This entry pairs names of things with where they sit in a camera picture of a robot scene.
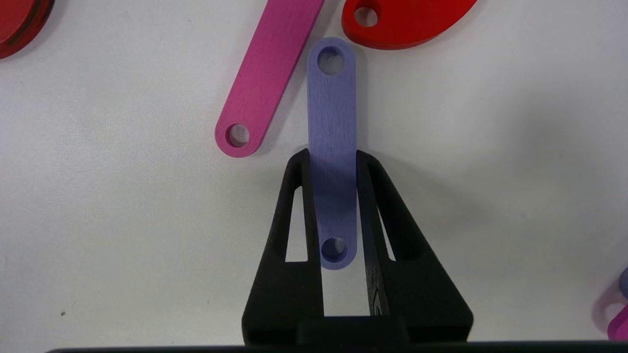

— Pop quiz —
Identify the large red arc piece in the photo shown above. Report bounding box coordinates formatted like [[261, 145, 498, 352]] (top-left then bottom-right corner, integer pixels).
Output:
[[0, 0, 55, 60]]

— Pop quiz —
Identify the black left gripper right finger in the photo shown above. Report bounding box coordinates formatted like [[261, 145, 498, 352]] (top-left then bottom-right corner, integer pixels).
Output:
[[357, 150, 474, 343]]

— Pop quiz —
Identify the long pink bar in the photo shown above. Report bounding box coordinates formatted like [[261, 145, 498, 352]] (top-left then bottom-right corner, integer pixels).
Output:
[[214, 0, 325, 158], [607, 269, 628, 342]]

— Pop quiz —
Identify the short purple bar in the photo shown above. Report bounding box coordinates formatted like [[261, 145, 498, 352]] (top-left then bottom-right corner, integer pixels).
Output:
[[307, 37, 358, 271]]

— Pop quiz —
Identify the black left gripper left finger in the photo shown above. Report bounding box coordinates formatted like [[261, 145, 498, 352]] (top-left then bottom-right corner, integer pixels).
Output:
[[242, 149, 324, 344]]

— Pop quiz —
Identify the small red arc piece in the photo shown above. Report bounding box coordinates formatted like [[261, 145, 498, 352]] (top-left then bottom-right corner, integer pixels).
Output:
[[341, 0, 479, 50]]

